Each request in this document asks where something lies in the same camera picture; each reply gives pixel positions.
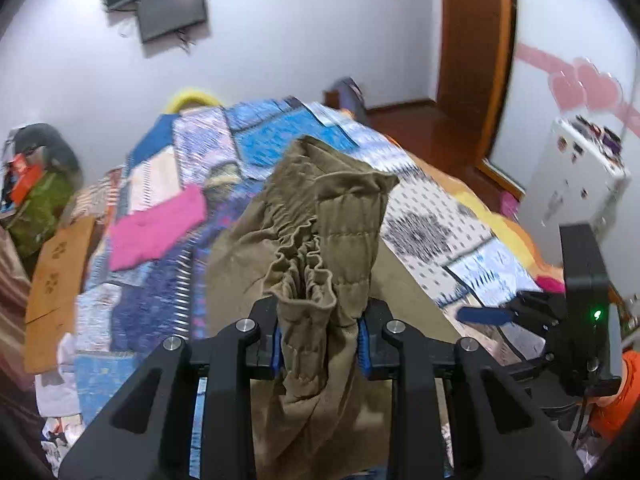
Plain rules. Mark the folded pink cloth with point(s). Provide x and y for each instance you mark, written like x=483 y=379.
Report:
x=147 y=235

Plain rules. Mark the grey blue bag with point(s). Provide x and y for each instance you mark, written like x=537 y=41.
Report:
x=350 y=97

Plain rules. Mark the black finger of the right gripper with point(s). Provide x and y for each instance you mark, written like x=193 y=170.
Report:
x=484 y=316
x=541 y=300

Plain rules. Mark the striped pink curtain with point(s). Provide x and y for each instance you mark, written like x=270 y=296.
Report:
x=14 y=291

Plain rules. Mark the wooden cutout board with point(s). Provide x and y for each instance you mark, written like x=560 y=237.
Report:
x=50 y=313

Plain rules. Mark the small black wall monitor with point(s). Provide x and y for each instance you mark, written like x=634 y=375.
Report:
x=157 y=18

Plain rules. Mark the orange box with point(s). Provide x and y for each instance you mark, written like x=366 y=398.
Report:
x=27 y=170

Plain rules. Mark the olive brown pants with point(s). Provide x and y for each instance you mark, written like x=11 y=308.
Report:
x=311 y=239

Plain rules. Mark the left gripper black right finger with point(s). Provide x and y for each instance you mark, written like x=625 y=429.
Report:
x=389 y=349

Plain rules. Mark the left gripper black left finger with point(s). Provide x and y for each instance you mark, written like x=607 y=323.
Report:
x=244 y=351

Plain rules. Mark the orange sleeve forearm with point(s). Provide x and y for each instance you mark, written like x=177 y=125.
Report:
x=609 y=414

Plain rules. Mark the blue patchwork bedspread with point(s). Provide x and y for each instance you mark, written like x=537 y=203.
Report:
x=225 y=205

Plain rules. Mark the white cabinet with stickers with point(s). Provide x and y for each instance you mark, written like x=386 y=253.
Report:
x=576 y=180

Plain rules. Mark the yellow curved headboard pillow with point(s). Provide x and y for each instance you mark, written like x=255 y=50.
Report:
x=188 y=98

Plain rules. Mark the grey plush toy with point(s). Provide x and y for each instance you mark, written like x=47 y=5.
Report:
x=56 y=151

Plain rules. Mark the brown wooden door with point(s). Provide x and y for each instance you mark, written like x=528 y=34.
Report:
x=475 y=62

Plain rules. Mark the green patterned storage bag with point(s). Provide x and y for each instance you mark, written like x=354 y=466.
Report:
x=37 y=218

